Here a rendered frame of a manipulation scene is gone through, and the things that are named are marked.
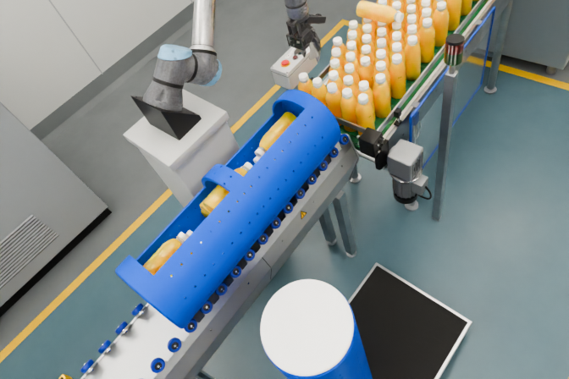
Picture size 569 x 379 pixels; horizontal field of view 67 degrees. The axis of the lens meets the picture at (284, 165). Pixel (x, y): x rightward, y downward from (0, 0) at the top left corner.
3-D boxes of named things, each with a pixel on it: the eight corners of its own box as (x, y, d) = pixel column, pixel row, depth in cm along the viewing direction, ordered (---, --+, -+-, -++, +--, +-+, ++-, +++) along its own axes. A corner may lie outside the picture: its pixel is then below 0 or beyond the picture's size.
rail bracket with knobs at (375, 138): (356, 152, 177) (353, 136, 169) (365, 140, 180) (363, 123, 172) (377, 162, 172) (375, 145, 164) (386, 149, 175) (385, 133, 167)
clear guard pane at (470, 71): (410, 184, 214) (410, 117, 177) (480, 84, 243) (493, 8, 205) (411, 184, 214) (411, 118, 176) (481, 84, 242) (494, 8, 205)
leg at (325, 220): (324, 242, 256) (305, 183, 207) (330, 235, 258) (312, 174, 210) (333, 247, 253) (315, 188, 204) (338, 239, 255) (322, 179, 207)
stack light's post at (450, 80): (432, 218, 250) (444, 74, 165) (434, 213, 252) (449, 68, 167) (438, 222, 248) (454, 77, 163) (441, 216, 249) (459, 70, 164)
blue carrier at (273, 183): (147, 296, 155) (99, 258, 135) (294, 132, 187) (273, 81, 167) (196, 341, 138) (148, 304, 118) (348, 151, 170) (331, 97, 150)
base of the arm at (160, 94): (134, 96, 165) (140, 71, 163) (166, 101, 177) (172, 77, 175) (157, 109, 157) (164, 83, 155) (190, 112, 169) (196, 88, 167)
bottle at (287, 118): (282, 115, 171) (252, 148, 165) (287, 109, 165) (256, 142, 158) (295, 128, 172) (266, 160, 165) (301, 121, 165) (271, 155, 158)
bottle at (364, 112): (355, 130, 184) (350, 99, 170) (368, 123, 185) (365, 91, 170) (364, 140, 180) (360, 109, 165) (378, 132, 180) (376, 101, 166)
